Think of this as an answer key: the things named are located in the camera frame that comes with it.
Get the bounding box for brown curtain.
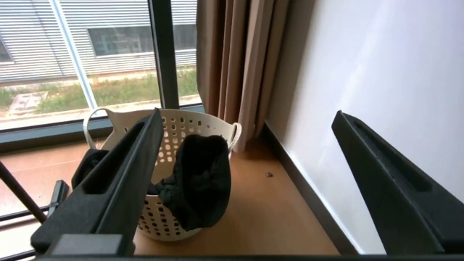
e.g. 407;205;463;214
195;0;291;154

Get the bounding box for black clothes rack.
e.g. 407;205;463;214
0;160;70;261

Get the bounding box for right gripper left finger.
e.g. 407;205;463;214
30;107;165;257

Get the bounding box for white laundry basket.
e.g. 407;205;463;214
83;107;243;243

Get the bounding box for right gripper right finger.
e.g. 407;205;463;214
331;109;464;255

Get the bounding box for black shorts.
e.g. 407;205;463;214
146;134;233;232

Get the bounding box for window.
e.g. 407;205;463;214
0;0;206;154

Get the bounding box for black garment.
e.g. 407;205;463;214
71;148;110;190

